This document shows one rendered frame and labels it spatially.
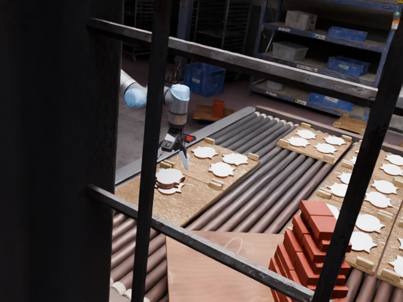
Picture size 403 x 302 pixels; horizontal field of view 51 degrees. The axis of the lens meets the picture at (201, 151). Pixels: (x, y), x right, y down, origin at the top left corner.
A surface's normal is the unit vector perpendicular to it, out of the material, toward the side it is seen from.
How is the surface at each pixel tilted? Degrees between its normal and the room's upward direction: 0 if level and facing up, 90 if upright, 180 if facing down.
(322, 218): 0
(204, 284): 0
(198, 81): 90
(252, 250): 0
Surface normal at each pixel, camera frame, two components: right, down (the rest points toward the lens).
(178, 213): 0.13, -0.90
